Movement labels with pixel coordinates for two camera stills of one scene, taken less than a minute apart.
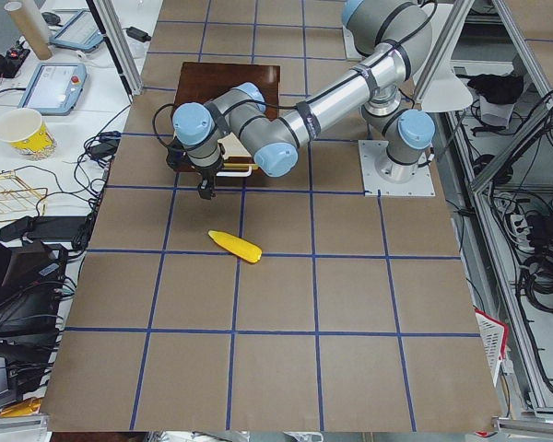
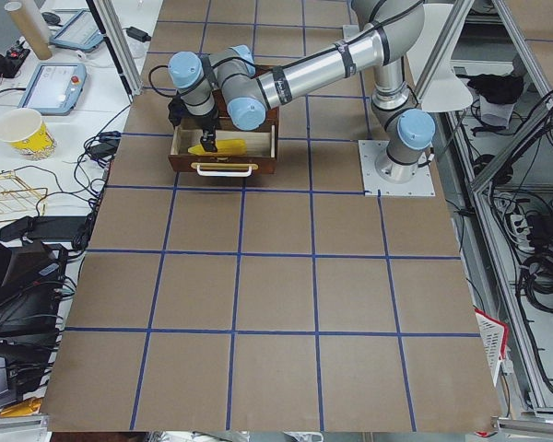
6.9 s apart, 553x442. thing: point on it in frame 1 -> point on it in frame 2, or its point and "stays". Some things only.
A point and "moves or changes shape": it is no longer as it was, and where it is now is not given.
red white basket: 493,336 stays
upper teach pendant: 79,32 stays
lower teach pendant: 55,88 stays
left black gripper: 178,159 -> 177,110
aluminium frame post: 119,45 stays
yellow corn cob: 237,246 moves or changes shape
